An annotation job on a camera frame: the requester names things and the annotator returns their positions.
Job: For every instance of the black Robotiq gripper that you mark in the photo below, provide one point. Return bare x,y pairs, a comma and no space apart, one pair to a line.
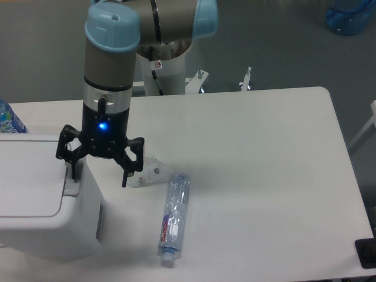
104,133

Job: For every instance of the white push-lid trash can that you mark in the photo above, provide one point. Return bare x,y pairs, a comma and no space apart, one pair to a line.
44,212

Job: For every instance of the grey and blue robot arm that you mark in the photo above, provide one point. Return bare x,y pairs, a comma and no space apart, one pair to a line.
114,32

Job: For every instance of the crumpled clear plastic wrapper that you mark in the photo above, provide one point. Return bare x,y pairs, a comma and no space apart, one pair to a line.
154,172

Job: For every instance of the blue labelled bottle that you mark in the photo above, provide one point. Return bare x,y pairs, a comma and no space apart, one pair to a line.
10,122

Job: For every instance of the empty clear plastic bottle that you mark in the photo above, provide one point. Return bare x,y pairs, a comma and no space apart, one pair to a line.
174,218

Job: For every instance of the metal levelling foot bolt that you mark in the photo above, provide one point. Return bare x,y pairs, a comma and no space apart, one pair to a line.
246,85

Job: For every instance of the large blue water jug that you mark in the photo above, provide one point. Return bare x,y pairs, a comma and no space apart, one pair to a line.
348,18

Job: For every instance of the black device at table edge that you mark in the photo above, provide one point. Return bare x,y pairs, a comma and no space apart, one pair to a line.
366,252

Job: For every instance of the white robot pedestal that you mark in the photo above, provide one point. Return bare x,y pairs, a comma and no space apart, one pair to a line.
163,77

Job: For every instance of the white pedestal foot bracket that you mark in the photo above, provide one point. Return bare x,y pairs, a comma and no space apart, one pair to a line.
195,84

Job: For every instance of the white frame at right edge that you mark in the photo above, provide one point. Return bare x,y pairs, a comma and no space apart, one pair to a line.
367,130

